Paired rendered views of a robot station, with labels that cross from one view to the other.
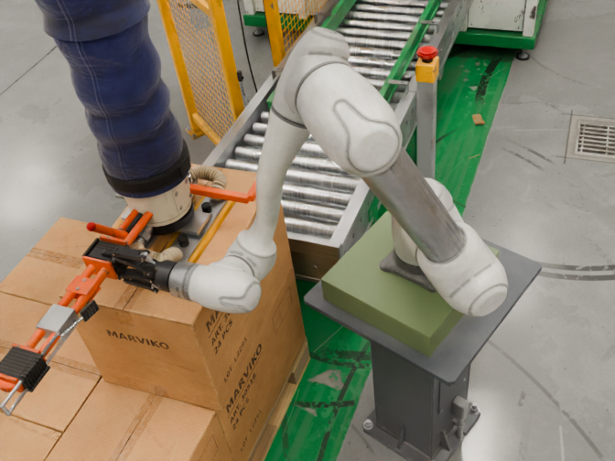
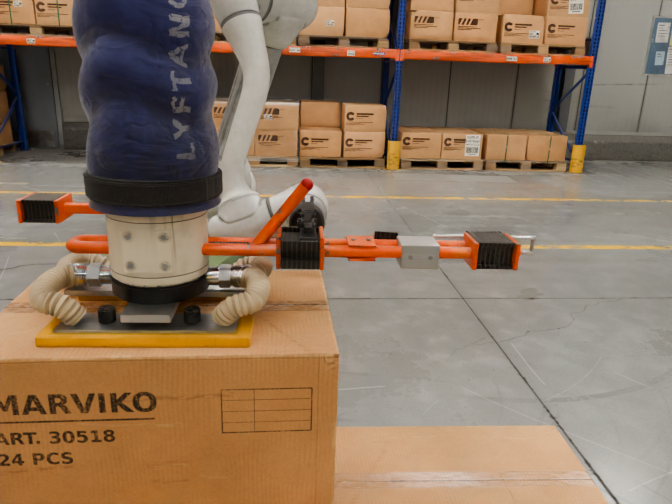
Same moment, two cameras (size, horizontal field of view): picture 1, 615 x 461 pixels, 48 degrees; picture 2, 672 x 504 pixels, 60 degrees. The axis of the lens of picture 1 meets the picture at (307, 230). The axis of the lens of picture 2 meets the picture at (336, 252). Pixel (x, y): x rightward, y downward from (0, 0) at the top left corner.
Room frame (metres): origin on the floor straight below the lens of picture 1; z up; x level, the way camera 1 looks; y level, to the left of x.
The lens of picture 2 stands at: (1.73, 1.39, 1.39)
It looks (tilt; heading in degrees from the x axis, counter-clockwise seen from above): 18 degrees down; 239
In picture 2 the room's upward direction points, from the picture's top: 2 degrees clockwise
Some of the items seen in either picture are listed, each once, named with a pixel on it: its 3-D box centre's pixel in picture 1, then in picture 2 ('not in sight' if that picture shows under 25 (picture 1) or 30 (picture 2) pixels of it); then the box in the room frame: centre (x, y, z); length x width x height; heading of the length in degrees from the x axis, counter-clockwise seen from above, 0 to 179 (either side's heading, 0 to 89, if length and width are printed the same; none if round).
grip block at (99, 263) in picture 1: (108, 257); (300, 247); (1.27, 0.51, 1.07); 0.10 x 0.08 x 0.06; 63
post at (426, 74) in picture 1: (426, 172); not in sight; (2.10, -0.50, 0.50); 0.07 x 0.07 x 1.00; 63
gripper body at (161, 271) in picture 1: (159, 273); (306, 224); (1.18, 0.37, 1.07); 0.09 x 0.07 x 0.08; 63
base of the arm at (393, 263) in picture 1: (426, 248); not in sight; (1.33, -0.32, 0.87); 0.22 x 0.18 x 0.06; 137
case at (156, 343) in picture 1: (190, 278); (176, 398); (1.47, 0.37, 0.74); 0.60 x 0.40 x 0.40; 155
